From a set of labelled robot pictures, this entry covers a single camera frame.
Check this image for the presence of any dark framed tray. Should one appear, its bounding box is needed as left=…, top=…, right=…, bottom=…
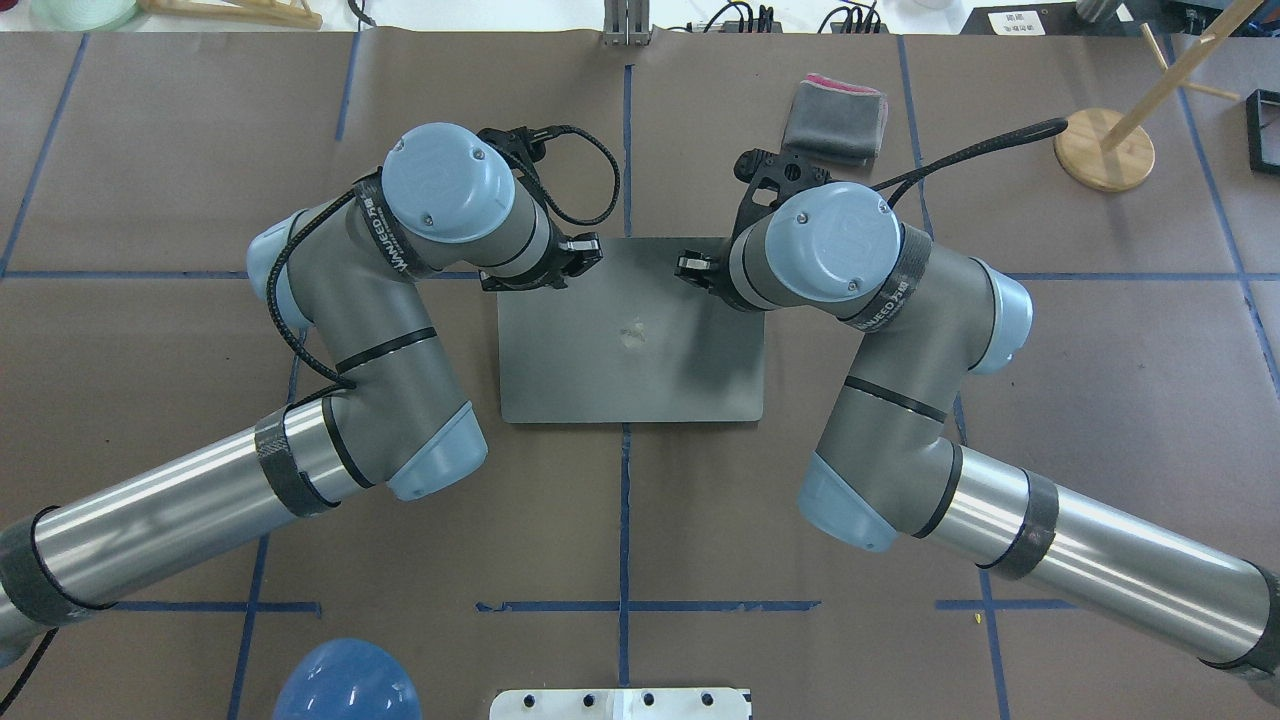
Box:
left=1245, top=88, right=1279, bottom=176

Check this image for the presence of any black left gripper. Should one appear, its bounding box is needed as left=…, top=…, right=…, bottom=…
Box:
left=480, top=232, right=603, bottom=292

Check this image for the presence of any black right camera cable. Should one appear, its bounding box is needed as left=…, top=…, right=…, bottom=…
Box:
left=868, top=118, right=1069, bottom=209

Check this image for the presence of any wooden dish rack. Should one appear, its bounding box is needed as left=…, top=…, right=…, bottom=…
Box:
left=136, top=1, right=323, bottom=31

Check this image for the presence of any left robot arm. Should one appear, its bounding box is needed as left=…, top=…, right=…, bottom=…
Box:
left=1, top=122, right=602, bottom=665

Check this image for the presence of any silver grey laptop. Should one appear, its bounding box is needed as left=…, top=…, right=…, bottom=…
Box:
left=497, top=237, right=765, bottom=424

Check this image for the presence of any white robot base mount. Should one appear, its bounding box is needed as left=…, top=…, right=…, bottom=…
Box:
left=489, top=687, right=754, bottom=719

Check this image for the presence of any black left camera cable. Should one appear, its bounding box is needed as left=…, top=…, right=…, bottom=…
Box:
left=516, top=124, right=623, bottom=227

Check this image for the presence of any wooden mug tree stand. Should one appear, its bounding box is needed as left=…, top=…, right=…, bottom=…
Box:
left=1053, top=1, right=1263, bottom=193

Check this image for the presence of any aluminium frame post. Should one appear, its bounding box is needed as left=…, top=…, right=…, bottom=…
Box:
left=602, top=0, right=652, bottom=47

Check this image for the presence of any folded grey cloth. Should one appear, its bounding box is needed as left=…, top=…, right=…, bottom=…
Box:
left=782, top=73, right=888, bottom=167

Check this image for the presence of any pale green plate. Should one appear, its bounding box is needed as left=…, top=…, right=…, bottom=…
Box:
left=29, top=0, right=140, bottom=32

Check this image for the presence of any black power strip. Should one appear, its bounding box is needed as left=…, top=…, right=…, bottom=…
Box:
left=666, top=1, right=890, bottom=36

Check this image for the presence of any blue desk lamp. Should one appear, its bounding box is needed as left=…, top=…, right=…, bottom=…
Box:
left=271, top=638, right=422, bottom=719

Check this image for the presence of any metal cup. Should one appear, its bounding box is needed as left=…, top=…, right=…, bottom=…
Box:
left=1073, top=0, right=1123, bottom=26

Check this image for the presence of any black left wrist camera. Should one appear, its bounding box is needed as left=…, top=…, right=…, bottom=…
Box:
left=477, top=127, right=550, bottom=173

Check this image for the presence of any black camera cable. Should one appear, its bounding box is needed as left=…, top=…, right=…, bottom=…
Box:
left=868, top=118, right=1069, bottom=209
left=516, top=124, right=623, bottom=227

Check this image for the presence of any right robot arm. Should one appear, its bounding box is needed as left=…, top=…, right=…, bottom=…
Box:
left=676, top=182, right=1277, bottom=703

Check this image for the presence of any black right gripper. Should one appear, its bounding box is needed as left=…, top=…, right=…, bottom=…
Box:
left=676, top=240, right=760, bottom=313

